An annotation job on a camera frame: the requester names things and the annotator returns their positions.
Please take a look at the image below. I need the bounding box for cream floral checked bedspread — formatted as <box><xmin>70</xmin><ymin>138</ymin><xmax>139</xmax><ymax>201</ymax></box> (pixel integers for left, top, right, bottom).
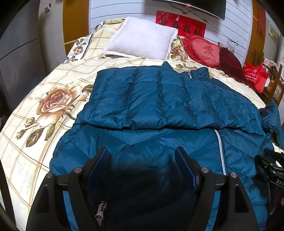
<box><xmin>0</xmin><ymin>18</ymin><xmax>267</xmax><ymax>231</ymax></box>

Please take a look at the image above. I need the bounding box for wooden chair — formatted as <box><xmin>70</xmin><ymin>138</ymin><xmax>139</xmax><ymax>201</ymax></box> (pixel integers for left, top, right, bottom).
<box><xmin>260</xmin><ymin>64</ymin><xmax>283</xmax><ymax>106</ymax></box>

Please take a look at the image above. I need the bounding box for teal blue puffer jacket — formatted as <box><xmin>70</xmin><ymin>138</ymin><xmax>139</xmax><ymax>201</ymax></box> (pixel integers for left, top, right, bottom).
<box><xmin>50</xmin><ymin>63</ymin><xmax>283</xmax><ymax>230</ymax></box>

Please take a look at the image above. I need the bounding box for red banner with black characters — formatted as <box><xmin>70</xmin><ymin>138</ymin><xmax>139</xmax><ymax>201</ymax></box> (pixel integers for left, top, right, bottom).
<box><xmin>155</xmin><ymin>11</ymin><xmax>206</xmax><ymax>37</ymax></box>

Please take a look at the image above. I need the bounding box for red heart-shaped cushion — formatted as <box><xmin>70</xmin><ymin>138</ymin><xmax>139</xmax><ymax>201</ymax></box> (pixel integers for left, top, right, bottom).
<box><xmin>182</xmin><ymin>34</ymin><xmax>220</xmax><ymax>68</ymax></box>

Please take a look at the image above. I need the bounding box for white square pillow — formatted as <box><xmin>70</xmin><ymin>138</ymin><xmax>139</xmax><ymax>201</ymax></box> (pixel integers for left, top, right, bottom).
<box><xmin>102</xmin><ymin>17</ymin><xmax>178</xmax><ymax>60</ymax></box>

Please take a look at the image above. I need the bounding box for white slatted headboard panel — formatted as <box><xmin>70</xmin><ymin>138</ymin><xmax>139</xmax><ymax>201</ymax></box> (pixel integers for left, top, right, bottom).
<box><xmin>89</xmin><ymin>1</ymin><xmax>253</xmax><ymax>63</ymax></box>

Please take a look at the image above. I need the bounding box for dark red velvet cushion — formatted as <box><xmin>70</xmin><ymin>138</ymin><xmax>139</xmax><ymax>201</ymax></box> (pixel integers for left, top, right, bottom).
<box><xmin>218</xmin><ymin>47</ymin><xmax>248</xmax><ymax>85</ymax></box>

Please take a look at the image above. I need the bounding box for black wall television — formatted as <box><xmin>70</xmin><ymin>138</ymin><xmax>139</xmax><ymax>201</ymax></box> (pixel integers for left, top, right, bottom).
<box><xmin>145</xmin><ymin>0</ymin><xmax>227</xmax><ymax>20</ymax></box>

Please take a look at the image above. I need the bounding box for red shopping bag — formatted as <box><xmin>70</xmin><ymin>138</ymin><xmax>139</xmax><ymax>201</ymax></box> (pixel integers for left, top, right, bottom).
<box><xmin>244</xmin><ymin>63</ymin><xmax>269</xmax><ymax>93</ymax></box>

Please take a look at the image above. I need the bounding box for grey wardrobe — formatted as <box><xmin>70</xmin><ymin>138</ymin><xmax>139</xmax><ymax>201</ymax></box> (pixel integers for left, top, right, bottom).
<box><xmin>1</xmin><ymin>1</ymin><xmax>46</xmax><ymax>117</ymax></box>

